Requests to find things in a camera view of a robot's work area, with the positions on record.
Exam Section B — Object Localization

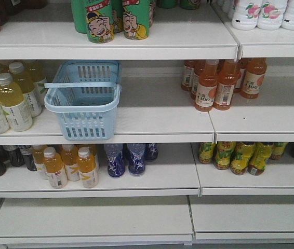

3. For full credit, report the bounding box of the light blue plastic basket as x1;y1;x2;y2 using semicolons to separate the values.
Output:
44;60;122;141

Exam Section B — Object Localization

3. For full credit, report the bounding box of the blue sports drink bottle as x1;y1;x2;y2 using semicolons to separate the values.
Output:
104;144;125;178
127;143;145;176
144;143;158;161

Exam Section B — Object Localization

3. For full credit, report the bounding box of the white store shelving unit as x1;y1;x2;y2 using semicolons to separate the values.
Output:
0;1;294;248

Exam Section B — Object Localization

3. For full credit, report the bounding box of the yellow lemon tea bottle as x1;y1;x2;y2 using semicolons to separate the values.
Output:
198;142;216;164
248;142;274;176
230;142;256;175
270;142;289;160
215;141;236;170

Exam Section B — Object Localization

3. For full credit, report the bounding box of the orange juice bottle C100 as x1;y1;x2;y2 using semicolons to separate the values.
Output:
194;60;219;112
213;60;238;110
240;58;267;99

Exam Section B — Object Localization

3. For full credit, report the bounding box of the orange vitamin drink bottle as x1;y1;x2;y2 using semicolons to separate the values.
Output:
61;144;80;182
43;147;68;189
32;145;48;180
77;147;98;188

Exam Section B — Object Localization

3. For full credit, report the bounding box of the green cartoon tea bottle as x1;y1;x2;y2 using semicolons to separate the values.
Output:
122;0;150;40
83;0;114;44

